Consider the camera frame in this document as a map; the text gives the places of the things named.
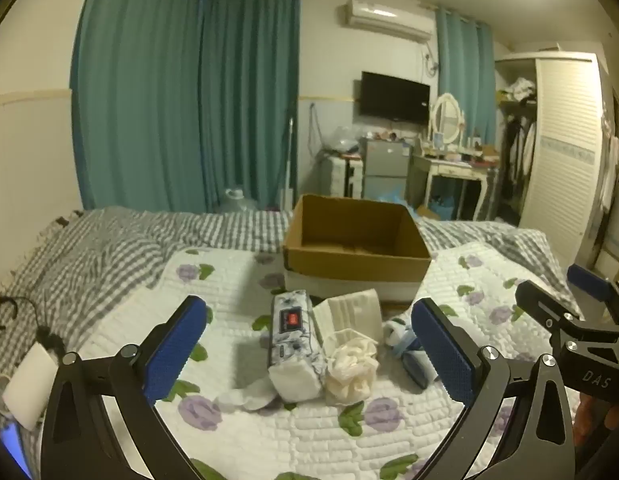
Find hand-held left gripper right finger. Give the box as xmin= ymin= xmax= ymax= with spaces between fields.
xmin=411 ymin=298 xmax=576 ymax=480

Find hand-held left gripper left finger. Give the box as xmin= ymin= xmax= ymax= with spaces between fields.
xmin=39 ymin=295 xmax=208 ymax=480

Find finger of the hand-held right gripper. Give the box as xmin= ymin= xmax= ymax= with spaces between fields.
xmin=515 ymin=280 xmax=586 ymax=335
xmin=567 ymin=264 xmax=619 ymax=328

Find navy grey sock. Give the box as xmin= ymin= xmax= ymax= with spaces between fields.
xmin=402 ymin=350 xmax=441 ymax=391

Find blue and white sock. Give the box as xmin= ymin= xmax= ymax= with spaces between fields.
xmin=383 ymin=317 xmax=424 ymax=361

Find cream ruffled cloth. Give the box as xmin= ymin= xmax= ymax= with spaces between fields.
xmin=323 ymin=327 xmax=380 ymax=407

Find blue white printed tissue pack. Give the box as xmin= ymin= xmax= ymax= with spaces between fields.
xmin=267 ymin=290 xmax=327 ymax=402

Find brown cardboard box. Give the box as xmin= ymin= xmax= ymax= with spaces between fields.
xmin=282 ymin=194 xmax=433 ymax=303

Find person's right hand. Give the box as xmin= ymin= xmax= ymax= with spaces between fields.
xmin=573 ymin=392 xmax=619 ymax=461

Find hanging white clothes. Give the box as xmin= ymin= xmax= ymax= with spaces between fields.
xmin=600 ymin=110 xmax=619 ymax=213

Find white louvered wardrobe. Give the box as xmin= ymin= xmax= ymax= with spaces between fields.
xmin=494 ymin=51 xmax=610 ymax=273

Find white floral quilt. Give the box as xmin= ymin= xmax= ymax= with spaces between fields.
xmin=74 ymin=241 xmax=583 ymax=480

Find black clothes hanger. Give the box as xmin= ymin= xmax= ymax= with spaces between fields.
xmin=0 ymin=297 xmax=66 ymax=357

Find hanging dark clothes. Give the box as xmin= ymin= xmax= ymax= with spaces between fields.
xmin=499 ymin=110 xmax=539 ymax=203

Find white rectangular box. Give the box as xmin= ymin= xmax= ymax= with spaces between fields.
xmin=3 ymin=344 xmax=58 ymax=431

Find white dressing table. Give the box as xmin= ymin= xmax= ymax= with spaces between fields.
xmin=407 ymin=150 xmax=501 ymax=222

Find clear water jug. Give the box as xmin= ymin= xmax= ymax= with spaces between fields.
xmin=216 ymin=187 xmax=258 ymax=214

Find blue plastic bag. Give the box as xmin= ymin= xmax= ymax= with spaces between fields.
xmin=378 ymin=187 xmax=416 ymax=209

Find smartphone with lit screen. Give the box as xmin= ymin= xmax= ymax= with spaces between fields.
xmin=0 ymin=422 xmax=34 ymax=480

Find silver mini fridge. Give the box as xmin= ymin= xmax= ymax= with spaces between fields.
xmin=362 ymin=137 xmax=411 ymax=201

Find pile of clothes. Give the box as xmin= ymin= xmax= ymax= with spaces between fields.
xmin=498 ymin=77 xmax=537 ymax=105

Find white suitcase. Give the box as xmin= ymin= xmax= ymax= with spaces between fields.
xmin=329 ymin=155 xmax=365 ymax=199

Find white oval vanity mirror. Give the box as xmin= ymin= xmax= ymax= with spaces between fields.
xmin=429 ymin=92 xmax=467 ymax=150

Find clear plastic bag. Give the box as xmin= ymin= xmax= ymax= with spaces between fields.
xmin=323 ymin=125 xmax=363 ymax=155

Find narrow teal curtain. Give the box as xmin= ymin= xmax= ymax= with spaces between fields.
xmin=433 ymin=5 xmax=496 ymax=141

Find white air conditioner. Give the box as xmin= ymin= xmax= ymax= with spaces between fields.
xmin=344 ymin=0 xmax=434 ymax=43

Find black wall television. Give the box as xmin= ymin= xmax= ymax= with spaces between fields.
xmin=360 ymin=71 xmax=431 ymax=123

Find black wall cable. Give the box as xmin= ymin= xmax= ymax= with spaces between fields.
xmin=307 ymin=102 xmax=324 ymax=163

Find wall socket with cables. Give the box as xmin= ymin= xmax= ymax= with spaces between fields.
xmin=422 ymin=42 xmax=441 ymax=80

